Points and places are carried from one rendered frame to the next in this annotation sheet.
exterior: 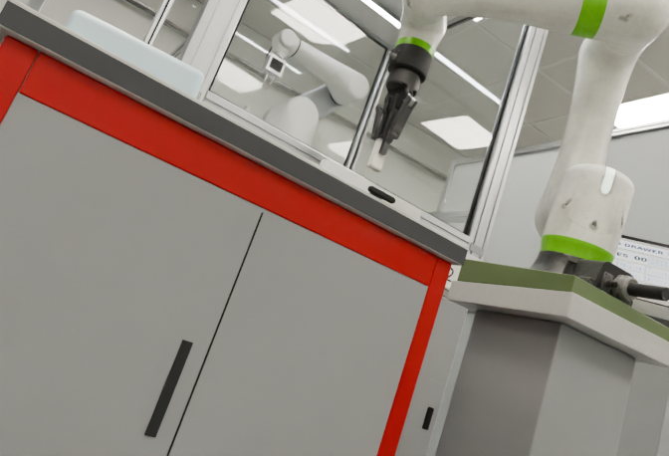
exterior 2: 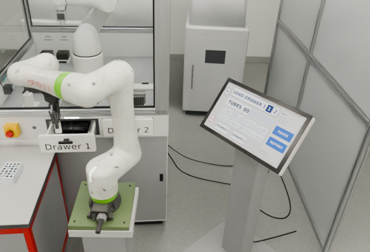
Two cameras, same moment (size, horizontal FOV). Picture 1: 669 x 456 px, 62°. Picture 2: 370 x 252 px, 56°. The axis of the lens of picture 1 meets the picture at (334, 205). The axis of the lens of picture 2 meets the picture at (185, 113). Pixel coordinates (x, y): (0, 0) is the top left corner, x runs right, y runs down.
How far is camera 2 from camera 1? 1.88 m
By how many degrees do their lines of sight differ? 49
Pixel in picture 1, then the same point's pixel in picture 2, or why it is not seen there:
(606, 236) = (97, 196)
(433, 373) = (157, 163)
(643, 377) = (245, 169)
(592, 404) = (107, 245)
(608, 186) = (91, 180)
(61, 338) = not seen: outside the picture
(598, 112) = (114, 115)
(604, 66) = not seen: hidden behind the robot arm
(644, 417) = (246, 186)
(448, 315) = (156, 142)
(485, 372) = not seen: hidden behind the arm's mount
